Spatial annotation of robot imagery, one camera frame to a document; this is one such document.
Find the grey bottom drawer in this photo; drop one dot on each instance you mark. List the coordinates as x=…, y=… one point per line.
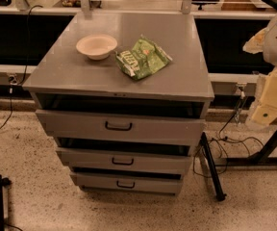
x=126, y=183

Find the green chip bag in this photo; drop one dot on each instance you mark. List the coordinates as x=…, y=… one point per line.
x=144, y=59

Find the grey drawer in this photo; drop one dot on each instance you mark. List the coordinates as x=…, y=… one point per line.
x=126, y=183
x=129, y=128
x=127, y=161

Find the white paper bowl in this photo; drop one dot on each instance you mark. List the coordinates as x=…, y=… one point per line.
x=96, y=47

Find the grey middle drawer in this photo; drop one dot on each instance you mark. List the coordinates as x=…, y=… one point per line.
x=127, y=161

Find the grey drawer cabinet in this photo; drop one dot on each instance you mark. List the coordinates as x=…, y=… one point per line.
x=65, y=80

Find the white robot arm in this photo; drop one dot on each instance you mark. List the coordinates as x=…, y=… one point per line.
x=265, y=41

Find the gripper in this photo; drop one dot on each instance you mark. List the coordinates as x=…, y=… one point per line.
x=266, y=110

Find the black metal stand leg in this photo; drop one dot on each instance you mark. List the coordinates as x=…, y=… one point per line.
x=261, y=158

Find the grey top drawer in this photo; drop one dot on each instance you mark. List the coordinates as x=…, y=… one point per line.
x=129, y=128

